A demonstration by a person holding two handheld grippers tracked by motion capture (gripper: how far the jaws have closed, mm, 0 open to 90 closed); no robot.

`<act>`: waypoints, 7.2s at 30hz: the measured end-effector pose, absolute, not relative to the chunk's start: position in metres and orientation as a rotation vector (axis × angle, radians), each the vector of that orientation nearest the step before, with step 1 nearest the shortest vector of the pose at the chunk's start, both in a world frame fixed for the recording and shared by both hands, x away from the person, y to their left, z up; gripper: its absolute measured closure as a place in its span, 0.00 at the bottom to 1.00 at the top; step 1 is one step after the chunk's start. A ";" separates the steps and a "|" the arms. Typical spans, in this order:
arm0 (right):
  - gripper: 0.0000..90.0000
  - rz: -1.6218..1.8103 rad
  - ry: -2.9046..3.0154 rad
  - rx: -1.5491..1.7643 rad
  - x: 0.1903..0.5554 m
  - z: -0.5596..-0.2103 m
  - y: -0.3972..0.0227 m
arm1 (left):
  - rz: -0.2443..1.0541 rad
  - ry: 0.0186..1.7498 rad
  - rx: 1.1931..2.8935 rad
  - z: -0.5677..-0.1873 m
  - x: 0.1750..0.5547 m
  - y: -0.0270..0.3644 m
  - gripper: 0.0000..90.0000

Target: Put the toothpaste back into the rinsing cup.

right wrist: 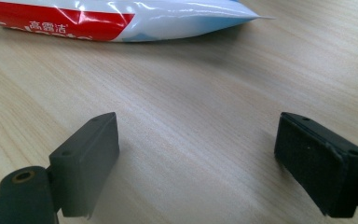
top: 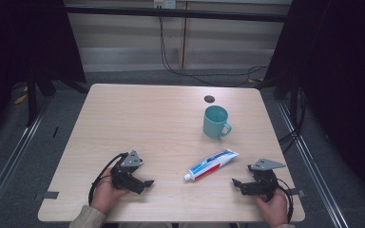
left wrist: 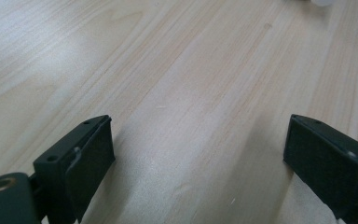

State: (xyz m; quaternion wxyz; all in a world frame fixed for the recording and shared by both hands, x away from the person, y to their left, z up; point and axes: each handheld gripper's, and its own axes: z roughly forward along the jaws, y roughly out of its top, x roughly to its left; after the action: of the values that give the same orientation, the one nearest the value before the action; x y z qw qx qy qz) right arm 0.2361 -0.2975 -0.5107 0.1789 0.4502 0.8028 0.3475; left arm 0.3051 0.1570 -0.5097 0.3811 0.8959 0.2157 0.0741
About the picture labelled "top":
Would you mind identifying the teal cup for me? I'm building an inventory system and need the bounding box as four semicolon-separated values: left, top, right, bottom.
202;104;233;139

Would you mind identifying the white blue toothpaste tube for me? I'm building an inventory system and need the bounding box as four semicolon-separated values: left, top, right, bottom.
182;148;240;182

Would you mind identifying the grey tape piece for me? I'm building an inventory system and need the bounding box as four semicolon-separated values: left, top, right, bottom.
41;190;60;200
288;188;306;198

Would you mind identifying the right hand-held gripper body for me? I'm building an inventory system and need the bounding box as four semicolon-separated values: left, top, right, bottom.
240;158;287;202

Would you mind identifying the black curtain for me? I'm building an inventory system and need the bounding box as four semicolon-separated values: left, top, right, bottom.
256;0;365;200
0;0;87;150

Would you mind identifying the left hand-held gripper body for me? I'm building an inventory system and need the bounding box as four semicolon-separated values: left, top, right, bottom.
109;149;147;193

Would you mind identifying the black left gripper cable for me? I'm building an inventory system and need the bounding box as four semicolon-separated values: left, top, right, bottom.
87;152;129;207

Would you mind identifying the black hanging wall cable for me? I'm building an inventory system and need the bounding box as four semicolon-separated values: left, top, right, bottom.
158;14;269;88

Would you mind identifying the bundle of black floor cables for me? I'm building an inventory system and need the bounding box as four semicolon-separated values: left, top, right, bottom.
278;87;309;155

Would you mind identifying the person's left hand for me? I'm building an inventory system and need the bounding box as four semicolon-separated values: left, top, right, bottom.
89;167;131;215

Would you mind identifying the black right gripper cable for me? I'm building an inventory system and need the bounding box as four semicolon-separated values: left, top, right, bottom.
267;177;295;223

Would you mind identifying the person's right hand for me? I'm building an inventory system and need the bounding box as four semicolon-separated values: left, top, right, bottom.
255;187;289;228

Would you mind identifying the white wall socket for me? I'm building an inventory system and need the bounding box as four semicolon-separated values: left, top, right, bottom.
153;0;177;10

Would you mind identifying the black horizontal bar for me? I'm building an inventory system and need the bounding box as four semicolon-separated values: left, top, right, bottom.
64;5;292;24

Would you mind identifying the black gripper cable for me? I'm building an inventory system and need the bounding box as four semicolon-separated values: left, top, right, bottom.
87;152;129;207
267;177;295;223

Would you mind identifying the metal floor rail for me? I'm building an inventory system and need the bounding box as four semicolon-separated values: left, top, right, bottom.
276;100;351;228
0;97;52;220

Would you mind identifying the yellow floor tape scrap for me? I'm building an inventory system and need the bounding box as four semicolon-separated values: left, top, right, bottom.
13;93;29;105

